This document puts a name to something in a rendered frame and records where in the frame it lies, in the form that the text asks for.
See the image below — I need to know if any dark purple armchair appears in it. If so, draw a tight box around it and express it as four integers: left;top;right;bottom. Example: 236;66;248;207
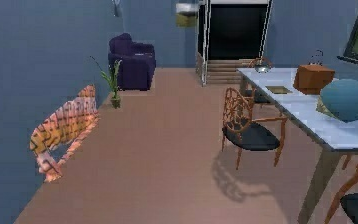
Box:
107;32;157;92

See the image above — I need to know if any green house plant in pot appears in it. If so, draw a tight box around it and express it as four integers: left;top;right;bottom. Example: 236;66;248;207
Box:
89;55;123;110

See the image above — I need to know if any orange lattice chair black seat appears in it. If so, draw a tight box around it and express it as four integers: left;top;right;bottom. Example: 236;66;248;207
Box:
221;87;289;171
243;57;275;105
323;164;358;224

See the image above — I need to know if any silver round bowl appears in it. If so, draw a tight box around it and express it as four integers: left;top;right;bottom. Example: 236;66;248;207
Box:
254;63;272;74

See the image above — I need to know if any framed landscape picture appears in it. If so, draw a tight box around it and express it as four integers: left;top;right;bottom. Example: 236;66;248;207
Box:
175;2;199;28

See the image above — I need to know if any flat olive green book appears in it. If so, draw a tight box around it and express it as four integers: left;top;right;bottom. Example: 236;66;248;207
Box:
265;85;293;95

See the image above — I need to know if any white dining table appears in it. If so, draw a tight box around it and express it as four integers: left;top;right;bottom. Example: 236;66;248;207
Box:
236;67;358;224

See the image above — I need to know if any brown box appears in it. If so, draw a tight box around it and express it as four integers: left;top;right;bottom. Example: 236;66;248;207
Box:
292;64;336;96

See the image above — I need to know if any olive green cloth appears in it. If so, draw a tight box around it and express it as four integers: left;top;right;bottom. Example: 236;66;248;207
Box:
315;96;336;118

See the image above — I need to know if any blue round ball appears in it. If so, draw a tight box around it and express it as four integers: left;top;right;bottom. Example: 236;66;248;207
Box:
319;78;358;123

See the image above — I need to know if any grey wall lamp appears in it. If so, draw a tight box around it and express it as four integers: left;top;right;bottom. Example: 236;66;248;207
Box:
112;0;123;18

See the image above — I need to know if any black wire lantern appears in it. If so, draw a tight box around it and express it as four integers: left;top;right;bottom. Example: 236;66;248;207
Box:
308;49;325;67

